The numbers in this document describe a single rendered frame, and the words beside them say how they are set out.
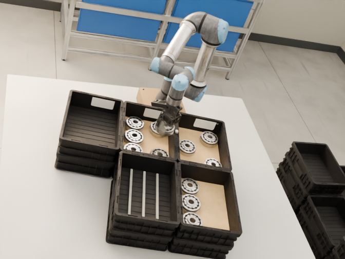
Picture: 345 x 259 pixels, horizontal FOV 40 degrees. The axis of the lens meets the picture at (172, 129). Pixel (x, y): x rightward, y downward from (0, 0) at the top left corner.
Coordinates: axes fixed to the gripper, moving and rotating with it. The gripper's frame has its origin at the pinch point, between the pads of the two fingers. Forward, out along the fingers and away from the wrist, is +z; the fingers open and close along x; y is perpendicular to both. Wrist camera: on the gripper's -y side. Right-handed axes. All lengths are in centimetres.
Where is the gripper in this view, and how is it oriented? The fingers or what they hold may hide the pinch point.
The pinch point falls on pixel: (160, 128)
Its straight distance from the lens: 250.4
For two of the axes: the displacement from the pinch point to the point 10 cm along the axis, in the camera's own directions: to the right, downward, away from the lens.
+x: 6.7, -3.6, 6.5
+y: 7.0, 6.1, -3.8
